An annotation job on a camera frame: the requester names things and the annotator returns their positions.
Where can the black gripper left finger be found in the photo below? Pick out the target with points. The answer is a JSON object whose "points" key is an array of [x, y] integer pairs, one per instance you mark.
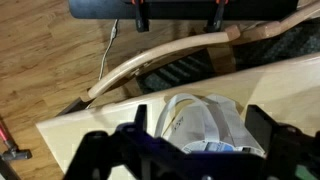
{"points": [[140, 116]]}

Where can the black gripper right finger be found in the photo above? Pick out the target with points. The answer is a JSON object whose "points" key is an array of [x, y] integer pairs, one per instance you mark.
{"points": [[260, 123]]}

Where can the white canvas tote bag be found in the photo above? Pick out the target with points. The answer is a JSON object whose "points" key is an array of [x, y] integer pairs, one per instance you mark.
{"points": [[200, 123]]}

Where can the blue white box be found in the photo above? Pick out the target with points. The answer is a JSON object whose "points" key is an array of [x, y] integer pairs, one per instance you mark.
{"points": [[213, 146]]}

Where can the dark chair cushion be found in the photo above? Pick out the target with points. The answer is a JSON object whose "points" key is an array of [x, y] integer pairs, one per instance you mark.
{"points": [[266, 53]]}

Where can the black orange clamp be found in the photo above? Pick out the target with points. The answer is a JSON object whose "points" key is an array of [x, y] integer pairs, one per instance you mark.
{"points": [[216, 18], [141, 18]]}

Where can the black padded bar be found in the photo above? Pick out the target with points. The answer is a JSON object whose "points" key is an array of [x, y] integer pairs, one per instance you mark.
{"points": [[100, 8]]}

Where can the pink grey vacuum cleaner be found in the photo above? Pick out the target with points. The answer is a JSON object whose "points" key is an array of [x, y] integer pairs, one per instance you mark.
{"points": [[13, 150]]}

